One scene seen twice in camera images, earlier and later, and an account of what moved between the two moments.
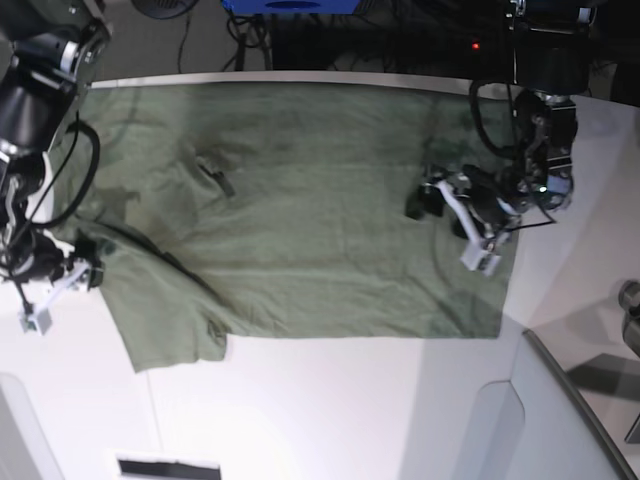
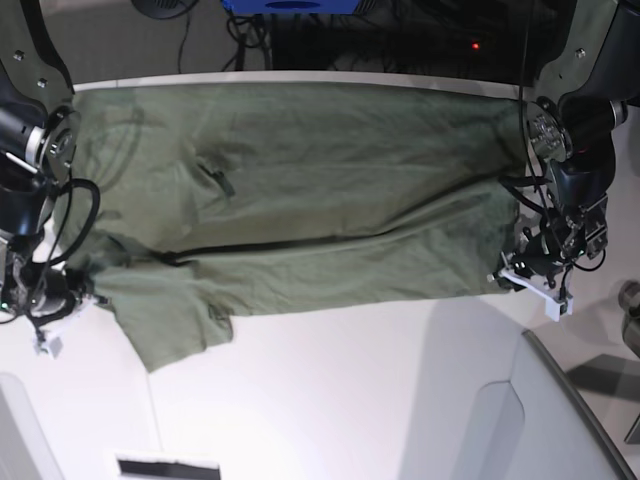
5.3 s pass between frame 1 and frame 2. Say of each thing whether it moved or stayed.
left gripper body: moved
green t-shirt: moved
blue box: stayed
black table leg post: stayed
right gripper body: moved
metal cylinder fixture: stayed
